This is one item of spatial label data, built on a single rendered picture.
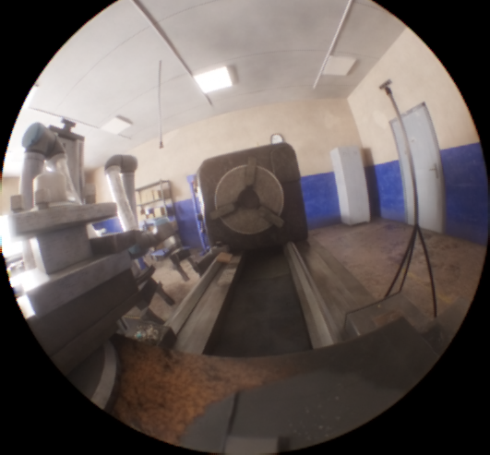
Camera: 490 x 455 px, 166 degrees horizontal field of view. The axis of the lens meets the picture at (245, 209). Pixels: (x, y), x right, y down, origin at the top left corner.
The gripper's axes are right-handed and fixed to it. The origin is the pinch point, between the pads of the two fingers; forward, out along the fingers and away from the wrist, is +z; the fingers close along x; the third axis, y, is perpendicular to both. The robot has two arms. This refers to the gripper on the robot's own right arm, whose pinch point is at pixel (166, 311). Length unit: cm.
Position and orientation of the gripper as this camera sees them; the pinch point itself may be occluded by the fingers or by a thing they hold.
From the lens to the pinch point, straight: 66.3
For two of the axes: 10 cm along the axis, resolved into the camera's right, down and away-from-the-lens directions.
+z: 5.4, 8.1, 2.4
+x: 2.0, 1.5, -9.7
